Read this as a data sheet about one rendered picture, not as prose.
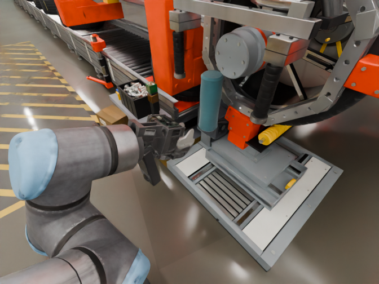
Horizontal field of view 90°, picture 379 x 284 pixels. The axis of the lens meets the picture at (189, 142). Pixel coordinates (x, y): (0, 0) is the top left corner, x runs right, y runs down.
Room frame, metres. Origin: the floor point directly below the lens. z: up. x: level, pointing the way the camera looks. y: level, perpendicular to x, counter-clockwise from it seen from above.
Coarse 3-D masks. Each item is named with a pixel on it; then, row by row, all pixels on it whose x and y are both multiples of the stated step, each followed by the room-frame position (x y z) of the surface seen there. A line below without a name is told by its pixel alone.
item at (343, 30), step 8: (320, 8) 1.05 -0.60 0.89; (344, 8) 0.94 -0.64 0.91; (312, 16) 1.07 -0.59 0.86; (344, 24) 0.92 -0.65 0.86; (352, 24) 0.92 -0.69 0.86; (320, 32) 0.98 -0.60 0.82; (336, 32) 0.93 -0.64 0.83; (344, 32) 0.91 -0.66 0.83; (312, 40) 1.04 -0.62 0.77; (320, 40) 0.97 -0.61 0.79; (336, 40) 0.92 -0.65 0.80; (344, 40) 0.94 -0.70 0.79; (312, 48) 1.02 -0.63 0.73; (320, 48) 1.00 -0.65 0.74; (328, 48) 0.97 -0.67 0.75; (336, 48) 0.95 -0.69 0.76; (312, 56) 1.01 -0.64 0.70; (336, 56) 0.93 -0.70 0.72
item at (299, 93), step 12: (228, 0) 0.90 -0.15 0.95; (240, 0) 0.93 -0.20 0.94; (312, 0) 0.68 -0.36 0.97; (228, 24) 0.92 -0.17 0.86; (240, 24) 0.87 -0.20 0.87; (312, 60) 0.63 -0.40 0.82; (324, 60) 0.60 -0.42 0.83; (336, 60) 0.59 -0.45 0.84; (288, 72) 0.68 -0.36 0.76; (240, 84) 0.82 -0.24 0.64; (252, 84) 0.84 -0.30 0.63; (300, 84) 0.64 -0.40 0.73; (324, 84) 0.75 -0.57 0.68; (252, 96) 0.75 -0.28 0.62; (276, 96) 0.75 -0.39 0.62; (288, 96) 0.73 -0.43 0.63; (300, 96) 0.62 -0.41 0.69; (312, 96) 0.58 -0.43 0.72; (276, 108) 0.65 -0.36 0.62
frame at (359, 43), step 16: (352, 0) 0.52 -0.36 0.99; (368, 0) 0.50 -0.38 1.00; (208, 16) 0.86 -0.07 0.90; (352, 16) 0.51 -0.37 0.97; (368, 16) 0.48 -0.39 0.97; (208, 32) 0.85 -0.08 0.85; (352, 32) 0.49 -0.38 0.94; (368, 32) 0.47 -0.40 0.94; (208, 48) 0.85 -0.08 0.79; (352, 48) 0.48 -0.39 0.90; (368, 48) 0.49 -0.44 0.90; (208, 64) 0.85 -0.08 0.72; (336, 64) 0.49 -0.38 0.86; (352, 64) 0.47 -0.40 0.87; (224, 80) 0.83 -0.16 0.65; (336, 80) 0.49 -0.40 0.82; (224, 96) 0.75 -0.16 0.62; (240, 96) 0.74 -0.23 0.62; (320, 96) 0.49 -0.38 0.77; (336, 96) 0.47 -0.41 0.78; (272, 112) 0.61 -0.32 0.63; (288, 112) 0.54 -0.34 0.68; (304, 112) 0.51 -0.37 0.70; (320, 112) 0.48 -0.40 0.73
